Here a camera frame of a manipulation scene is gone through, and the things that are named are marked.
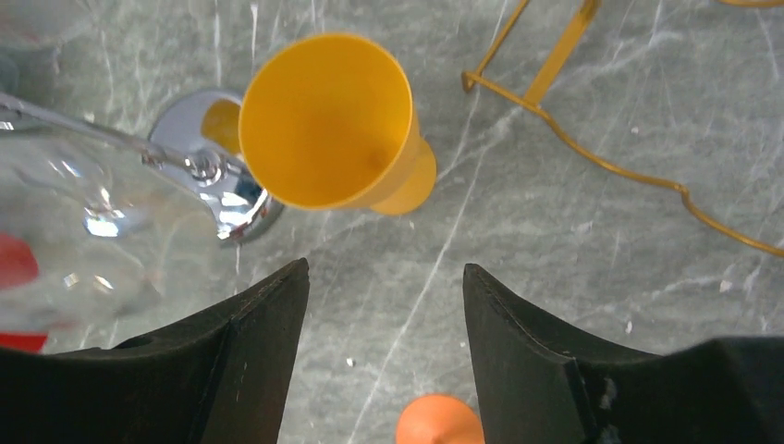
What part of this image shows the orange plastic goblet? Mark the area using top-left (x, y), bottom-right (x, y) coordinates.
top-left (239, 33), bottom-right (437, 216)
top-left (395, 394), bottom-right (485, 444)

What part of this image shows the chrome wine glass rack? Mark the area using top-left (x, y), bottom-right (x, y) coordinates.
top-left (1, 88), bottom-right (283, 242)

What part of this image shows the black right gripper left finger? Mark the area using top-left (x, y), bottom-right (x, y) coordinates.
top-left (1, 258), bottom-right (310, 443)

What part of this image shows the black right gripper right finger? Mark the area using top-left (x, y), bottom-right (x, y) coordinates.
top-left (462, 264), bottom-right (783, 443)

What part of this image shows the red plastic goblet back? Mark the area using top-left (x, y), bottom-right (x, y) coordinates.
top-left (1, 232), bottom-right (48, 353)

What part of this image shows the gold wine glass rack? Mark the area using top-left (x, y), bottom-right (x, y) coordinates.
top-left (461, 1), bottom-right (783, 257)

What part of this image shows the clear wine glass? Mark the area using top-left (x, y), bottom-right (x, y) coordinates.
top-left (1, 129), bottom-right (234, 352)

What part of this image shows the orange plastic goblet back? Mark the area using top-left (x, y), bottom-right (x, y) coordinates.
top-left (239, 33), bottom-right (437, 216)

